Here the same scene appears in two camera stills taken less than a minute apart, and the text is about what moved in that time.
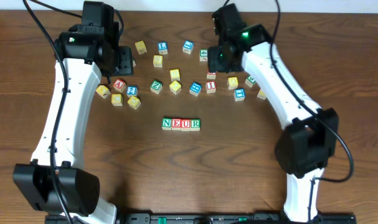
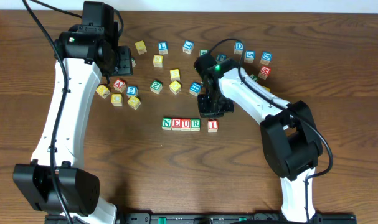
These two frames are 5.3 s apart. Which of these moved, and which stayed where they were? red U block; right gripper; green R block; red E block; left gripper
Moved: right gripper
Stayed: red E block; left gripper; red U block; green R block
